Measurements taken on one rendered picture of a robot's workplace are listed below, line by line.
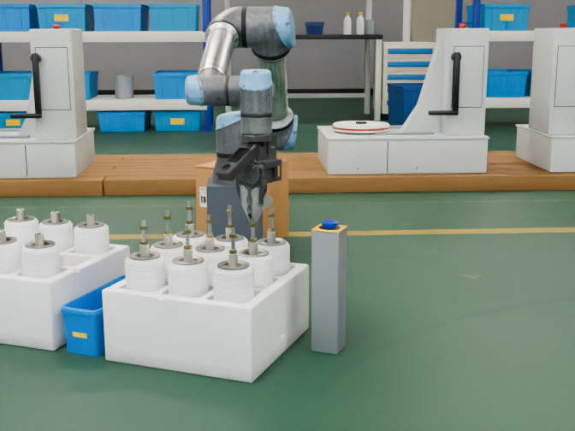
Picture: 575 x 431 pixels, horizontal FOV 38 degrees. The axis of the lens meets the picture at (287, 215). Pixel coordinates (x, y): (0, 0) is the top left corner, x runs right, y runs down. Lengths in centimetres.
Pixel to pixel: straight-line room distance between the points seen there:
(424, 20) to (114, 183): 492
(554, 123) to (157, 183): 204
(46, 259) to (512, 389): 117
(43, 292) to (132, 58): 851
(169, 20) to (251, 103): 485
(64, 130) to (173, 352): 245
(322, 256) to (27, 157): 250
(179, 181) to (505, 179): 162
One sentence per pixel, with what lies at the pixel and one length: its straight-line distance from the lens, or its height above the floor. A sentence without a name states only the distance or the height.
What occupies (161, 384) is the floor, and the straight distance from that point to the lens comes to 196.
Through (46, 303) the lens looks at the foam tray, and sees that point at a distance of 216.
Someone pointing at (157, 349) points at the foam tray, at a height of 5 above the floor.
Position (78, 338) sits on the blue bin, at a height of 4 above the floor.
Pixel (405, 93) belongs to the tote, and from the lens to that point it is 656.
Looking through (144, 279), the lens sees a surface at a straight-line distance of 202.
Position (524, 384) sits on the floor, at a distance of 200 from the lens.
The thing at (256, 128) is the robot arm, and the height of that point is 56.
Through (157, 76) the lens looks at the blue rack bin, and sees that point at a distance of 682.
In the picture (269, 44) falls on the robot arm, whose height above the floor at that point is 75.
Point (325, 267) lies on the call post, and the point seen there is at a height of 22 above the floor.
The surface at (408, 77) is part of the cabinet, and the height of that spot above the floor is 39.
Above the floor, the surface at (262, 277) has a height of 20.
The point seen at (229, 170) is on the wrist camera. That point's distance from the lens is 193.
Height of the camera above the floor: 78
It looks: 12 degrees down
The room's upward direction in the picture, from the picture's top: straight up
